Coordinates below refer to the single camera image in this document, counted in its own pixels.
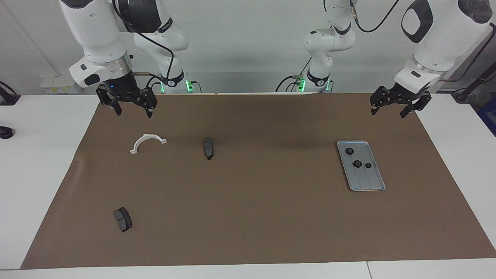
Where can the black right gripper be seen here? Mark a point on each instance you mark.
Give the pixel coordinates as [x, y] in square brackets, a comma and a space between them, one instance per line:
[122, 87]

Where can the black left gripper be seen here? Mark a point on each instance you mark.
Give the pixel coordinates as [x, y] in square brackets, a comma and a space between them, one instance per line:
[401, 95]

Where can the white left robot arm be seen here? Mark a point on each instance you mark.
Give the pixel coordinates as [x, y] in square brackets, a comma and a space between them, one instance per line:
[438, 38]

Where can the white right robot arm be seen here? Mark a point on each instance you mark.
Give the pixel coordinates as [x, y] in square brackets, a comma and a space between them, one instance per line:
[97, 35]

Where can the silver metal tray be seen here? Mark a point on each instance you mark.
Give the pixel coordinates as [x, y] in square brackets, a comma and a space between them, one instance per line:
[366, 180]

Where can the black stand pole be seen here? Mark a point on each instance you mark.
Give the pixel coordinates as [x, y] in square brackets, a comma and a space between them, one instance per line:
[463, 95]

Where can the blue crate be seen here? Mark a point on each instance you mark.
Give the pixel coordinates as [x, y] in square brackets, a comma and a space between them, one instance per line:
[490, 116]

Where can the long dark grey brake pad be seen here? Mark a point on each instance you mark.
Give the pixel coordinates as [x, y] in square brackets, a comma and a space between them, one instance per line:
[208, 147]

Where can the black table clamp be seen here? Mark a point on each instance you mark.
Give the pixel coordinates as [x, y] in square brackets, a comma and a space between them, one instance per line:
[8, 99]

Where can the short dark grey brake pad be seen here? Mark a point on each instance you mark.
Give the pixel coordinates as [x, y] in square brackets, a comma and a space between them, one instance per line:
[123, 219]

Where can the black round knob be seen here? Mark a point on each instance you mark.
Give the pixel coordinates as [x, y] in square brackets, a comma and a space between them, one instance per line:
[5, 133]

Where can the brown table mat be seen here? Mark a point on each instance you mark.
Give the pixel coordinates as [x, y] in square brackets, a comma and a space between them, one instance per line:
[248, 217]

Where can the white semicircular plastic bracket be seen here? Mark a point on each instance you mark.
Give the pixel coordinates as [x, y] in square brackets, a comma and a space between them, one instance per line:
[148, 136]

